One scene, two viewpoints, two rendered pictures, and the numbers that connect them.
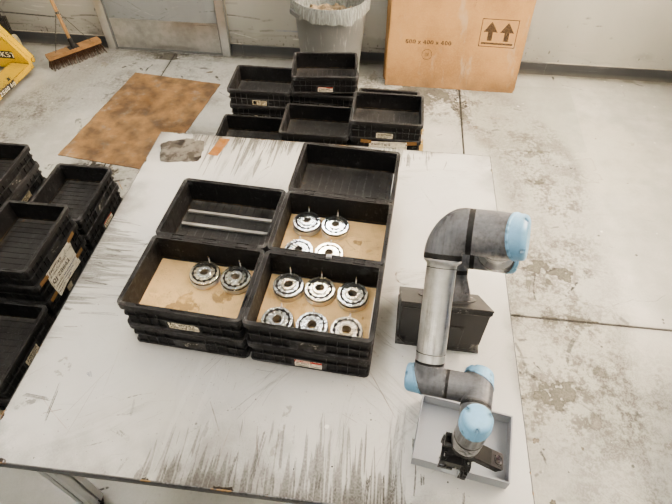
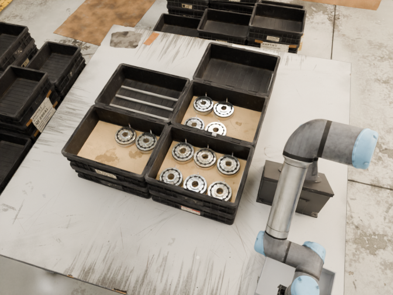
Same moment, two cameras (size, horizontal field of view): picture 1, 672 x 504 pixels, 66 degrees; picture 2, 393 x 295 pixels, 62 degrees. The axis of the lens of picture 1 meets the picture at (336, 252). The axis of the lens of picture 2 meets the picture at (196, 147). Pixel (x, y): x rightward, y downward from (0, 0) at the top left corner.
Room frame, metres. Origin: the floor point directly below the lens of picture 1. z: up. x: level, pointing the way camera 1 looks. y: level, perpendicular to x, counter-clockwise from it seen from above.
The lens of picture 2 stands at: (0.27, -0.07, 2.12)
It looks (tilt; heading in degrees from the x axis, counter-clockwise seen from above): 57 degrees down; 12
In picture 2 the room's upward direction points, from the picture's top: 3 degrees counter-clockwise
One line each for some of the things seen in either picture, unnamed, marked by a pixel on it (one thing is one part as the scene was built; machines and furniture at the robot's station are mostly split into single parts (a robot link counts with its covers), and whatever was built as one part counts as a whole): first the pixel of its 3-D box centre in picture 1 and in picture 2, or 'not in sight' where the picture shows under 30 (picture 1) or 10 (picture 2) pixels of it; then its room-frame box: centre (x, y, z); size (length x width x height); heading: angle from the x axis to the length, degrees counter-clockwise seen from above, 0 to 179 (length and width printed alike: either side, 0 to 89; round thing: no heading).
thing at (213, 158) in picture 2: (319, 288); (204, 157); (1.03, 0.05, 0.86); 0.10 x 0.10 x 0.01
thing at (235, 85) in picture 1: (265, 101); (192, 5); (2.98, 0.47, 0.31); 0.40 x 0.30 x 0.34; 84
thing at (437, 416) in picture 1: (462, 439); (295, 283); (0.58, -0.38, 0.73); 0.27 x 0.20 x 0.05; 75
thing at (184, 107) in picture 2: (332, 237); (220, 117); (1.26, 0.01, 0.87); 0.40 x 0.30 x 0.11; 80
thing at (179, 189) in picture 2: (315, 295); (200, 163); (0.96, 0.06, 0.92); 0.40 x 0.30 x 0.02; 80
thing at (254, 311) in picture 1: (316, 304); (200, 169); (0.96, 0.06, 0.87); 0.40 x 0.30 x 0.11; 80
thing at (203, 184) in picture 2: (311, 325); (195, 184); (0.89, 0.07, 0.86); 0.10 x 0.10 x 0.01
